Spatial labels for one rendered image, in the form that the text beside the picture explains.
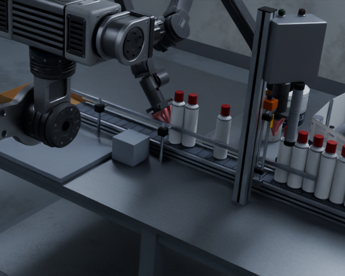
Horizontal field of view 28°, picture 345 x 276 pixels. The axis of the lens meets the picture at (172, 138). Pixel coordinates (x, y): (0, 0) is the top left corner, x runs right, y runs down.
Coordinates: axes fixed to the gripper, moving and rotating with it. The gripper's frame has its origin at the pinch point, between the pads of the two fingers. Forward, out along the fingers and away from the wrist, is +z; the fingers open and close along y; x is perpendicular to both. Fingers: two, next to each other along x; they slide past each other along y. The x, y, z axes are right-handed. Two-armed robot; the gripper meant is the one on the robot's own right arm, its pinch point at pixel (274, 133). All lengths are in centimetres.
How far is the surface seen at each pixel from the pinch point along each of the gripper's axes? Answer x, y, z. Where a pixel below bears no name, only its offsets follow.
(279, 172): 8.6, -7.6, 9.3
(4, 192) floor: -23, 167, 101
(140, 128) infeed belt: 7, 53, 13
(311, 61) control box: 13.0, -14.3, -33.8
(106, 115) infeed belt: 7, 70, 13
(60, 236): 11, 92, 79
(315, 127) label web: -10.6, -10.4, -1.8
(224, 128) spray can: 7.8, 15.6, 0.6
